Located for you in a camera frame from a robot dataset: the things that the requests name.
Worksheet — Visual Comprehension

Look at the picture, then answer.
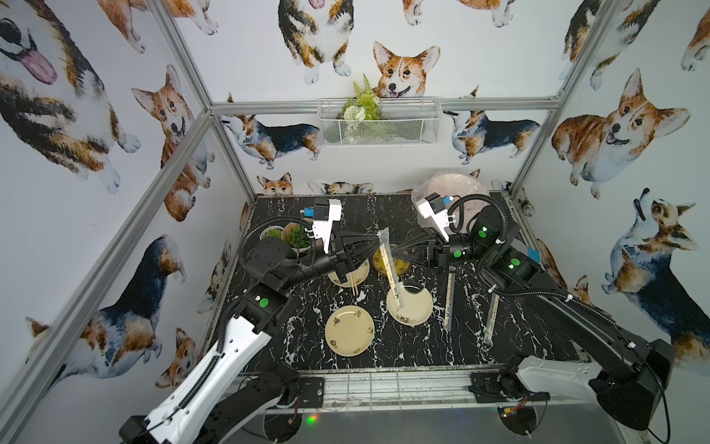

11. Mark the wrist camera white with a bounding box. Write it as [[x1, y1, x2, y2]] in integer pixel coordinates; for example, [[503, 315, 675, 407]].
[[414, 192, 453, 242], [302, 198, 342, 253]]

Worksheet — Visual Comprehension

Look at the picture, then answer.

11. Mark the white bin with plastic bag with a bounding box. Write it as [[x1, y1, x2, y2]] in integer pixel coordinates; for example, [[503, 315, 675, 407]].
[[410, 169, 489, 226]]

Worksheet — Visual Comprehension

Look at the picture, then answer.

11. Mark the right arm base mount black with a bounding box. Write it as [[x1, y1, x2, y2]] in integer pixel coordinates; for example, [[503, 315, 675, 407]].
[[468, 372, 550, 403]]

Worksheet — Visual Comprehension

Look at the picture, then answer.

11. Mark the cream plate chipped right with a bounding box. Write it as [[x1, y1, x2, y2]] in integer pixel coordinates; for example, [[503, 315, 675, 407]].
[[386, 283, 434, 327]]

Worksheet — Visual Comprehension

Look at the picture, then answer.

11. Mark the white wire wall basket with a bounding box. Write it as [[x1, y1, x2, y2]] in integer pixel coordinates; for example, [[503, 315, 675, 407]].
[[317, 98, 443, 147]]

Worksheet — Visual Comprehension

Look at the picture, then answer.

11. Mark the tan pot green plant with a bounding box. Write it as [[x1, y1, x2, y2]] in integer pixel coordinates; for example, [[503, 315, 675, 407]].
[[282, 222, 311, 253]]

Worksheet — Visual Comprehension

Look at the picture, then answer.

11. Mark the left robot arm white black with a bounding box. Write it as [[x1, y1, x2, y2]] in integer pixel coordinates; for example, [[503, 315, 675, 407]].
[[119, 218, 383, 443]]

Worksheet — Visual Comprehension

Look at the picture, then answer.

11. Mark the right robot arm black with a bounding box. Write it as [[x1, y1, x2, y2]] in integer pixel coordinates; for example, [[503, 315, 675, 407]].
[[393, 192, 675, 431]]

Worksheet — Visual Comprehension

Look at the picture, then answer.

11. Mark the green fern white flower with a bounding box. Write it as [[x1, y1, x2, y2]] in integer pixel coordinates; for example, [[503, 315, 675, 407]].
[[341, 75, 382, 132]]

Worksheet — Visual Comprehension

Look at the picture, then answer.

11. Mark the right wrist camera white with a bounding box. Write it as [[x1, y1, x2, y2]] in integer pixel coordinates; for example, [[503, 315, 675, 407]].
[[414, 192, 453, 242]]

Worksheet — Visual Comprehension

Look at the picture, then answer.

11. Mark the grey glove blue cuff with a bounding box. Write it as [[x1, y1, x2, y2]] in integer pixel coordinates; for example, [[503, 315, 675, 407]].
[[527, 248, 541, 264]]

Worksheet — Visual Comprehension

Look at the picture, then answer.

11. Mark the aluminium front rail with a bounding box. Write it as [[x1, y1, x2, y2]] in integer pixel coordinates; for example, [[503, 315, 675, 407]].
[[217, 357, 602, 414]]

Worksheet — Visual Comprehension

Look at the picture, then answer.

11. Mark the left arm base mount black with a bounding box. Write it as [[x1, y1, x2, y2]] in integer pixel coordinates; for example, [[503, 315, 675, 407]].
[[246, 376, 325, 411]]

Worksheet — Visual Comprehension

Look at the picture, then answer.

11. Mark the yellow patterned dark-rimmed plate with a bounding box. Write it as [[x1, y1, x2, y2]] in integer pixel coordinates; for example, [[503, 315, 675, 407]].
[[372, 248, 412, 278]]

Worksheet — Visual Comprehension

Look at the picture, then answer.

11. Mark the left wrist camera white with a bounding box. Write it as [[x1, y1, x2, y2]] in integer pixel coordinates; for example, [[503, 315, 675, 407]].
[[302, 198, 342, 253]]

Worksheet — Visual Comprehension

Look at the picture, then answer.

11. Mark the cream plate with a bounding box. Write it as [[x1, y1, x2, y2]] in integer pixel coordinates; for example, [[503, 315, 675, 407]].
[[325, 305, 375, 357], [327, 260, 370, 288]]

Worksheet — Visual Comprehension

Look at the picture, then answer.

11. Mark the cream plate front left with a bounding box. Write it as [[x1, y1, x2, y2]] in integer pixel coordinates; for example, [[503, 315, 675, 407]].
[[325, 305, 375, 357]]

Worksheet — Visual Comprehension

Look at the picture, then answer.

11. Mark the cream plate upper left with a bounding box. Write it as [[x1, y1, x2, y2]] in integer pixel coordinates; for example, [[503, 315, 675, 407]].
[[327, 260, 370, 288]]

